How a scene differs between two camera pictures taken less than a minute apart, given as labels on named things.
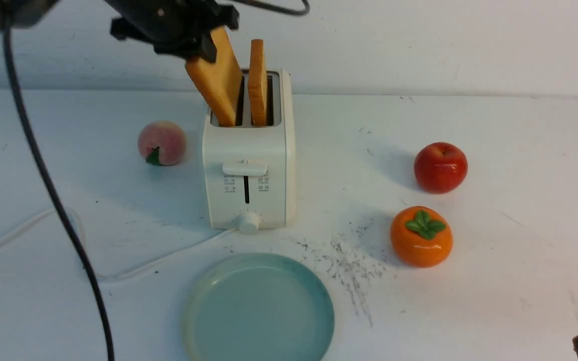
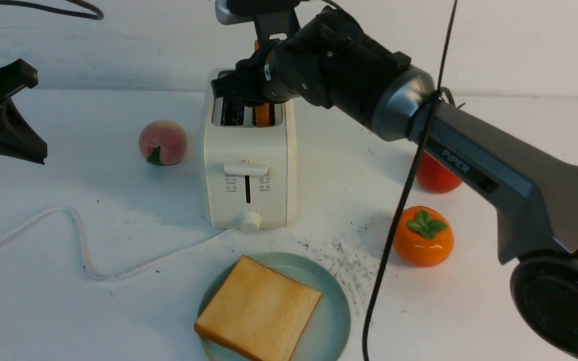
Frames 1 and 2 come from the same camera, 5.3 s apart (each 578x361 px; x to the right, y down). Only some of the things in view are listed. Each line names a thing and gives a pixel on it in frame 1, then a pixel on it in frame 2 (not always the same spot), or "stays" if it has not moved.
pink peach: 162,143 stays
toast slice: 220,81 -> 258,313
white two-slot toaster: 251,169 stays
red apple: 440,167 stays
